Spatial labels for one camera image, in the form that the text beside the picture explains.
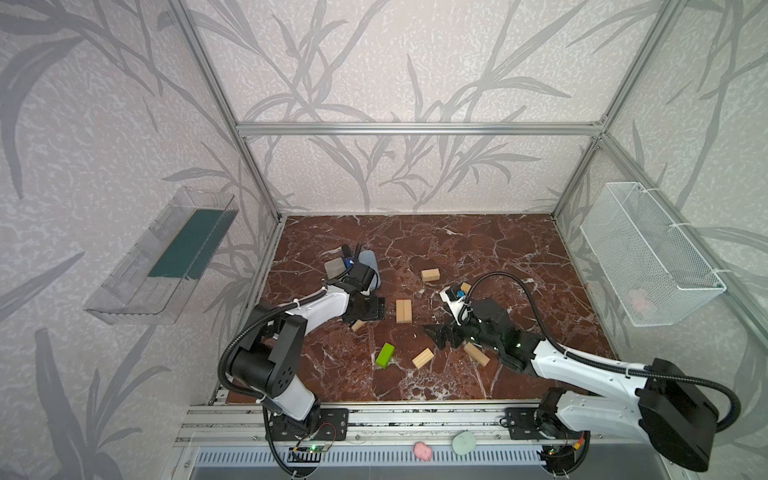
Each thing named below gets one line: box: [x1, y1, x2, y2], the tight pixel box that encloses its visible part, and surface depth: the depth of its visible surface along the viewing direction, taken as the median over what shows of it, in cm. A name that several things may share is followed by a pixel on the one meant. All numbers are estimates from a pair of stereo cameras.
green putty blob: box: [452, 431, 476, 456], surface depth 71 cm
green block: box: [376, 342, 395, 369], surface depth 86 cm
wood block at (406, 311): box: [400, 299, 412, 323], surface depth 95 cm
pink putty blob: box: [413, 442, 432, 462], surface depth 70 cm
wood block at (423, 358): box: [412, 347, 435, 369], surface depth 86 cm
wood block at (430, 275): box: [421, 268, 441, 282], surface depth 104 cm
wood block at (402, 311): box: [396, 299, 409, 324], surface depth 95 cm
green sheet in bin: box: [148, 209, 239, 280], surface depth 69 cm
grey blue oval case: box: [358, 250, 381, 290], surface depth 107 cm
